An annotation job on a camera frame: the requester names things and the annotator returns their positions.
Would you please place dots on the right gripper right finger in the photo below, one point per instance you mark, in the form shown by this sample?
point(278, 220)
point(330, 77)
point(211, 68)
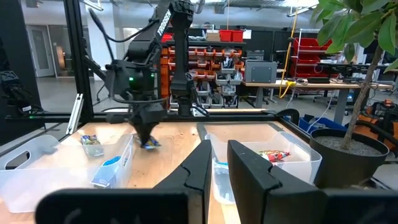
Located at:
point(248, 180)

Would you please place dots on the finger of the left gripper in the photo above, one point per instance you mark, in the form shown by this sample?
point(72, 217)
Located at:
point(150, 130)
point(141, 130)

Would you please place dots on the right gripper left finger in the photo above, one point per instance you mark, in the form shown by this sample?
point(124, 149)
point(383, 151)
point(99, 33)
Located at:
point(196, 174)

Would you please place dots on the blue oatmeal raisin granola bar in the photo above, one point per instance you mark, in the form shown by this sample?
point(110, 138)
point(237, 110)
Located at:
point(154, 144)
point(90, 140)
point(109, 174)

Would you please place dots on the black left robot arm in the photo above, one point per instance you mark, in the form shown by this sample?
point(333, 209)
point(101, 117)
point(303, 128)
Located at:
point(161, 25)

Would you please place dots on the clear plastic bin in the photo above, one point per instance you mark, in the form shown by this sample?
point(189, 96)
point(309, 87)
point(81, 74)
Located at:
point(46, 177)
point(304, 165)

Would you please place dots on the orange parts shelf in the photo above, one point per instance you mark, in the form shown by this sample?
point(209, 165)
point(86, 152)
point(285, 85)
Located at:
point(217, 68)

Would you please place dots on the blue storage bin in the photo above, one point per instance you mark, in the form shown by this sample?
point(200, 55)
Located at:
point(323, 124)

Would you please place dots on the black plant pot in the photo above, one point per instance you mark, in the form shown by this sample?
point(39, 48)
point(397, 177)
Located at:
point(342, 168)

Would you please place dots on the grey equipment box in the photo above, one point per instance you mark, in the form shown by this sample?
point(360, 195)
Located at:
point(260, 71)

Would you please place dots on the red storage bins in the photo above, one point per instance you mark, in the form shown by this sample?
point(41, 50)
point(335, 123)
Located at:
point(231, 35)

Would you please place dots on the wooden workbench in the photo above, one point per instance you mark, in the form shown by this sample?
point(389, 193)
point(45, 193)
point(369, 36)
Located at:
point(311, 84)

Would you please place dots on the grey door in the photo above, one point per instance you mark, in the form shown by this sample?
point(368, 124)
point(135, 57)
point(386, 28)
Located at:
point(40, 51)

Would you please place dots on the orange black equipment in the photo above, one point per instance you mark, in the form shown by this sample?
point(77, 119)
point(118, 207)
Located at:
point(385, 115)

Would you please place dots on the green leafy plant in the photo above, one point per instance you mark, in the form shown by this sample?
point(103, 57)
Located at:
point(360, 28)

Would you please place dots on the silver aluminium bracket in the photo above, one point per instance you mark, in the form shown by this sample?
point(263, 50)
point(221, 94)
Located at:
point(75, 113)

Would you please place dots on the black aluminium frame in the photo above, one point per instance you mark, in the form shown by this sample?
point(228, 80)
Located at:
point(79, 62)

